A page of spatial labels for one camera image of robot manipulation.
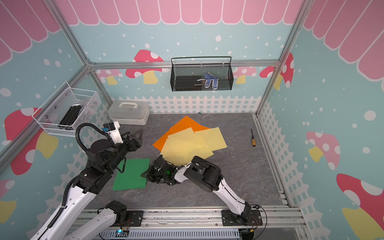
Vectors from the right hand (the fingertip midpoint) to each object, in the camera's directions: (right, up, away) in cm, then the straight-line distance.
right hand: (140, 176), depth 85 cm
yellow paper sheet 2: (+44, +21, +21) cm, 53 cm away
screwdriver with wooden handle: (+72, +19, +18) cm, 77 cm away
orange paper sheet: (+23, +32, +31) cm, 50 cm away
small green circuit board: (-4, -24, -13) cm, 27 cm away
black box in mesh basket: (+28, +56, +6) cm, 62 cm away
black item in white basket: (-27, +33, -15) cm, 45 cm away
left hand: (+5, +25, -17) cm, 31 cm away
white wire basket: (-35, +37, -8) cm, 52 cm away
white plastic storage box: (-16, +39, +24) cm, 49 cm away
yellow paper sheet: (+22, +14, +16) cm, 31 cm away
